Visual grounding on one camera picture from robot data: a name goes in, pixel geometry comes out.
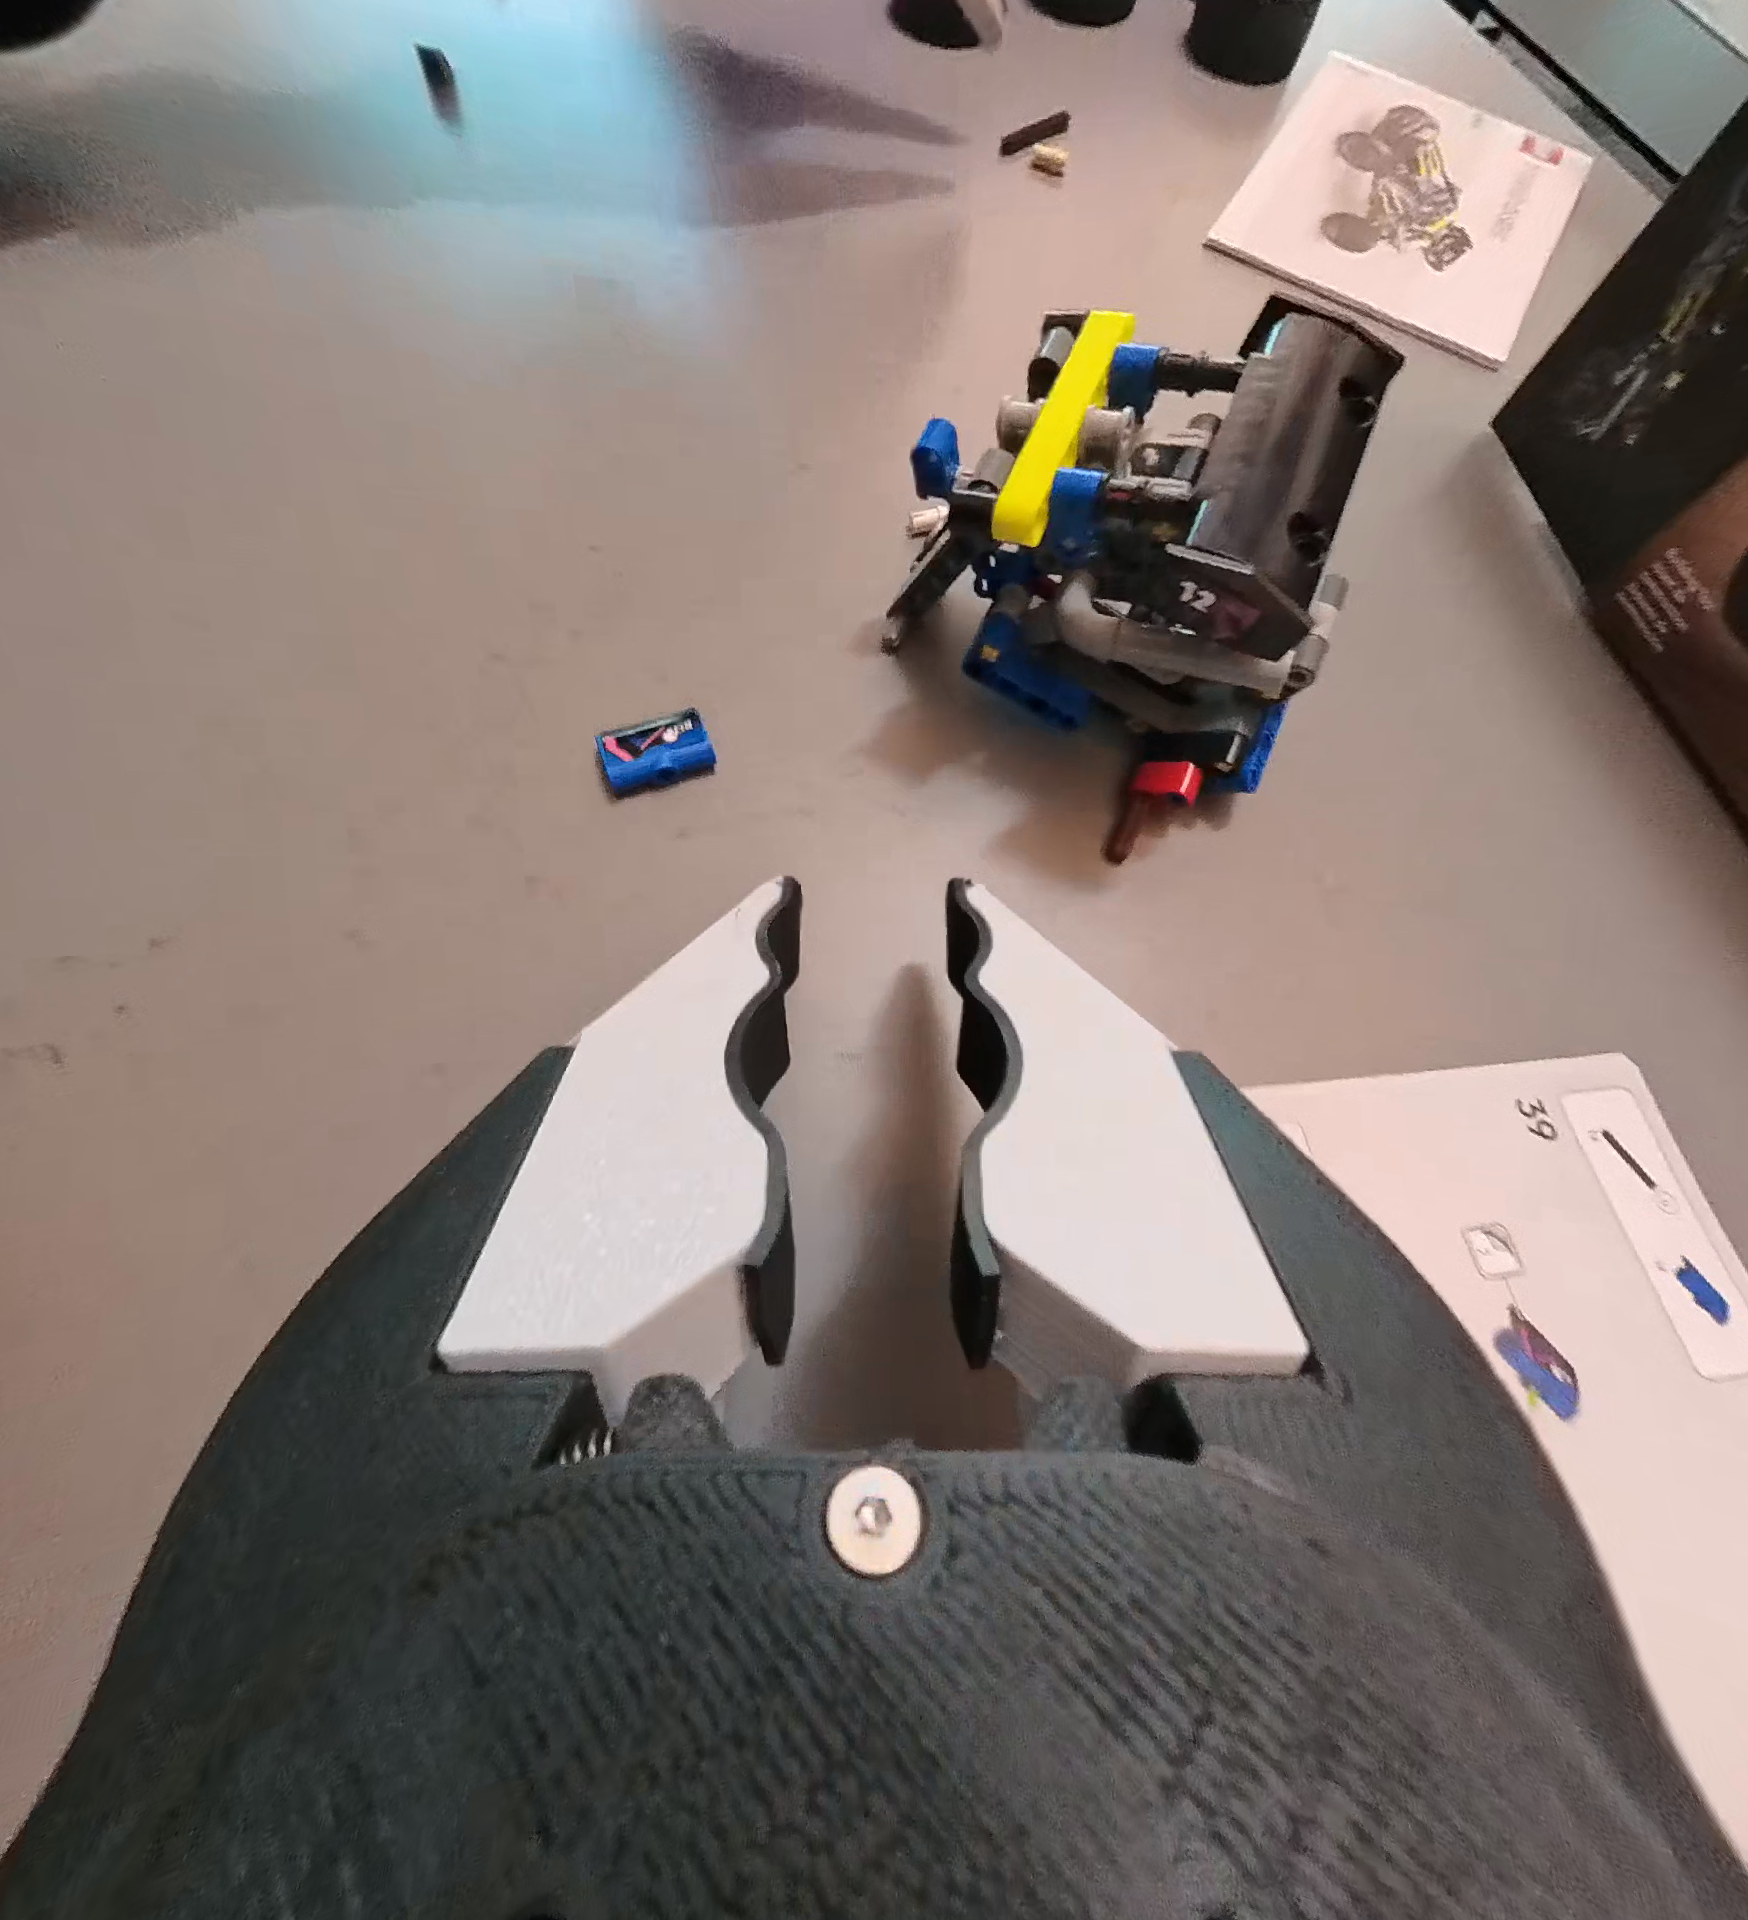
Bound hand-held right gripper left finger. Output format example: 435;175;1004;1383
432;874;809;1448

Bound partly built lego vehicle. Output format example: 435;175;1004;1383
882;293;1411;867

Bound open instruction page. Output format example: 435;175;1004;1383
1240;1049;1748;1920

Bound dark cardboard lego box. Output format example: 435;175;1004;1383
1491;12;1748;954

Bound blue stickered lego piece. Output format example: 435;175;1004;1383
595;705;719;800

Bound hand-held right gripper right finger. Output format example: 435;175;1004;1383
943;881;1312;1426

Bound closed lego instruction booklet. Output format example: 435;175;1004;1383
1203;52;1597;372

